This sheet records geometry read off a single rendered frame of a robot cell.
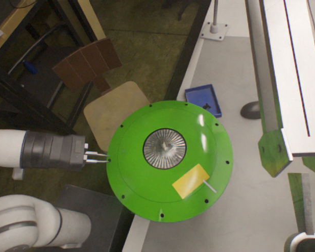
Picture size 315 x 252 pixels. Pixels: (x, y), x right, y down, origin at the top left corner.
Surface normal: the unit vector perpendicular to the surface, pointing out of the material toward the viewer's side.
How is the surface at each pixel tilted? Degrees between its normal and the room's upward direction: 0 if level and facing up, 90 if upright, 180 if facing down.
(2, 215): 24
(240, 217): 0
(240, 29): 0
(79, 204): 0
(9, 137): 33
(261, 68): 18
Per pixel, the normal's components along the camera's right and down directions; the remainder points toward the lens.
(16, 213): 0.58, -0.66
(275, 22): -0.19, -0.19
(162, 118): -0.20, -0.63
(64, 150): 0.35, -0.50
